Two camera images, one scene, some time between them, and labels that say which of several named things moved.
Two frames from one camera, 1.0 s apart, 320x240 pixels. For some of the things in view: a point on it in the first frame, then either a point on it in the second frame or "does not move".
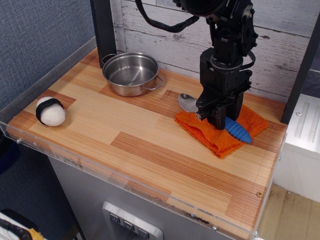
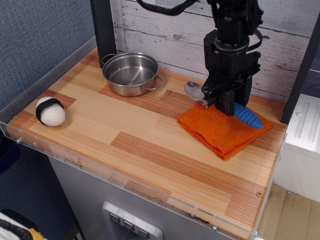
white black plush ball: x=50 y=111 does not move
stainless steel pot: x=130 y=74 does not move
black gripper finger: x=217 y=117 to x=225 y=102
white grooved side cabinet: x=297 y=167 does not move
